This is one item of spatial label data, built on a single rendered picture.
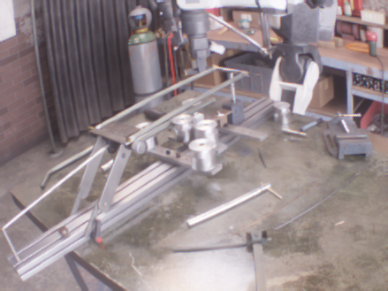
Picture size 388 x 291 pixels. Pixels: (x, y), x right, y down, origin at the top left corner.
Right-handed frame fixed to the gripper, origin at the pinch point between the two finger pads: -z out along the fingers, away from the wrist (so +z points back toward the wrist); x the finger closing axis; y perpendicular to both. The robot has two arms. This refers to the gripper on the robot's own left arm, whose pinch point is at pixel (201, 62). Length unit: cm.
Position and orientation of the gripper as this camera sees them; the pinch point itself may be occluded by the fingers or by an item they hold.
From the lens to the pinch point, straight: 127.5
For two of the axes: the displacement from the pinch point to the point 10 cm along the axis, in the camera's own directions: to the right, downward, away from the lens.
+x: 1.3, 4.3, -8.9
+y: 9.9, -1.6, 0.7
